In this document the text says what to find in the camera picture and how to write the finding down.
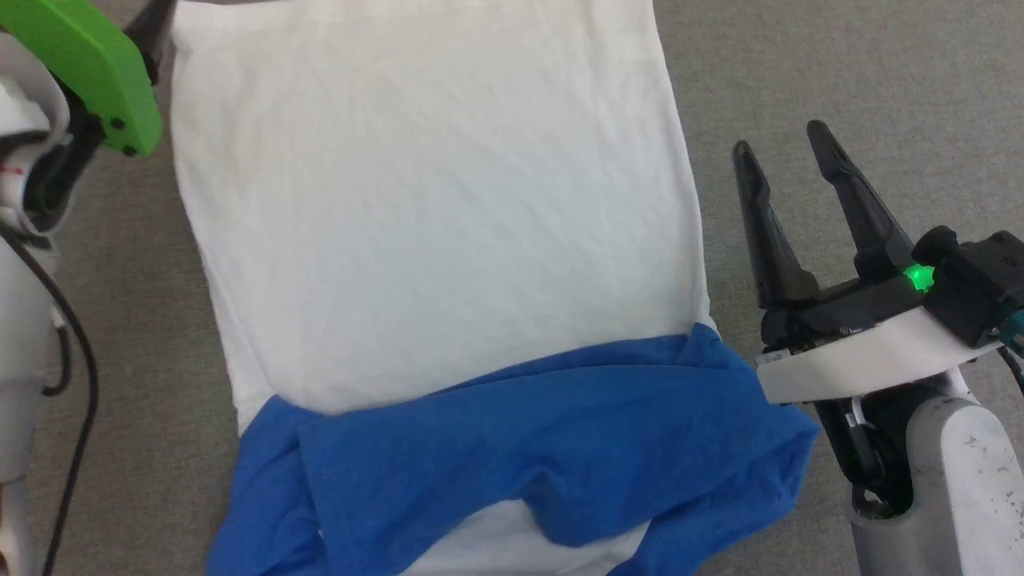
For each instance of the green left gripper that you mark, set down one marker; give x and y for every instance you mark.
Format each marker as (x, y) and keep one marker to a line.
(88, 64)

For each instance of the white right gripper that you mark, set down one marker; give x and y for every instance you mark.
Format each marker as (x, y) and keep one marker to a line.
(864, 352)

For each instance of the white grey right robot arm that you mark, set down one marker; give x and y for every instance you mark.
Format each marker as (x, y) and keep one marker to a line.
(944, 488)

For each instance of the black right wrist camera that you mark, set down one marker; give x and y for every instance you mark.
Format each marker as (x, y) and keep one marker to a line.
(976, 280)

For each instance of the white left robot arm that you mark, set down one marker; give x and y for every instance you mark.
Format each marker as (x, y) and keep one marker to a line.
(20, 280)

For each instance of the white and blue garment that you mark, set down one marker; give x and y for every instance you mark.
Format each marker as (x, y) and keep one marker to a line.
(448, 280)

